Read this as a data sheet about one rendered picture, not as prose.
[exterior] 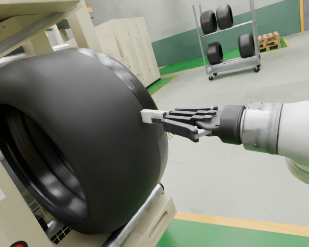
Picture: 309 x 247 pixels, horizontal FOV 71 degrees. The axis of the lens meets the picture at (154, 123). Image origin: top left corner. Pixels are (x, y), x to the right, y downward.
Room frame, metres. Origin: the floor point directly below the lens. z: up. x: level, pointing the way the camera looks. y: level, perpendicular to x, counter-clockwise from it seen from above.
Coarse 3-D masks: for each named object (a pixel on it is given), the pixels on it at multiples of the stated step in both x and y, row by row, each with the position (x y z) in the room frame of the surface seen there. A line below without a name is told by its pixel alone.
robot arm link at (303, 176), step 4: (288, 160) 0.36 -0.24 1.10; (288, 164) 0.37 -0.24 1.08; (292, 164) 0.35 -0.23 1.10; (288, 168) 0.39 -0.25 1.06; (292, 168) 0.36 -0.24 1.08; (296, 168) 0.34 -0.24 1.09; (292, 172) 0.37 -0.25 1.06; (296, 172) 0.35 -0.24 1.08; (300, 172) 0.34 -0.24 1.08; (304, 172) 0.33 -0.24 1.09; (296, 176) 0.37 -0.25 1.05; (300, 176) 0.35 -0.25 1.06; (304, 176) 0.34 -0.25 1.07; (308, 176) 0.33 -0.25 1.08; (300, 180) 0.37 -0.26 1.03; (304, 180) 0.35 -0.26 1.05; (308, 180) 0.34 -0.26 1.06; (308, 184) 0.37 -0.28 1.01
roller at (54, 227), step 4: (52, 220) 0.66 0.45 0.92; (56, 220) 0.65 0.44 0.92; (48, 224) 0.64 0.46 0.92; (52, 224) 0.64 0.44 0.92; (56, 224) 0.64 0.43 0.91; (60, 224) 0.65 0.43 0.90; (64, 224) 0.66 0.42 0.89; (48, 228) 0.63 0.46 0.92; (52, 228) 0.63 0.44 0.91; (56, 228) 0.63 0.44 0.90; (60, 228) 0.65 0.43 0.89; (48, 232) 0.62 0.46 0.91; (52, 232) 0.62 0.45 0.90; (56, 232) 0.63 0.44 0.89; (48, 236) 0.61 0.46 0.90; (52, 236) 0.62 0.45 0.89
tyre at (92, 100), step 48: (0, 96) 0.55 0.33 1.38; (48, 96) 0.46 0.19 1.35; (96, 96) 0.48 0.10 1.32; (144, 96) 0.56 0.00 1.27; (0, 144) 0.68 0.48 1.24; (48, 144) 0.85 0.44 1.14; (96, 144) 0.42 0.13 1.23; (144, 144) 0.49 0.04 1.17; (48, 192) 0.72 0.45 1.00; (96, 192) 0.42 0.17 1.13; (144, 192) 0.49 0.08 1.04
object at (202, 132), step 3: (195, 126) 0.38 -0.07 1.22; (198, 129) 0.38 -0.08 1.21; (201, 129) 0.38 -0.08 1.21; (189, 132) 0.38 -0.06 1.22; (201, 132) 0.37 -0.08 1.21; (204, 132) 0.37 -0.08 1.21; (207, 132) 0.37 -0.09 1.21; (210, 132) 0.37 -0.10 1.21; (192, 135) 0.37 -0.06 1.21; (195, 135) 0.36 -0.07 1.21; (198, 135) 0.37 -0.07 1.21; (201, 135) 0.37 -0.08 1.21; (204, 135) 0.37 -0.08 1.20; (195, 138) 0.36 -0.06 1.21
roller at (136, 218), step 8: (160, 184) 0.68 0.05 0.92; (152, 192) 0.64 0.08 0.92; (160, 192) 0.65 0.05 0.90; (144, 200) 0.61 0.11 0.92; (152, 200) 0.62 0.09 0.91; (144, 208) 0.59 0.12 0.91; (136, 216) 0.56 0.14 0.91; (128, 224) 0.53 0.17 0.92; (136, 224) 0.54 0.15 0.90; (120, 232) 0.51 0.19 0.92; (128, 232) 0.51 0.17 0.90; (112, 240) 0.49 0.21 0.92; (120, 240) 0.49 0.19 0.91
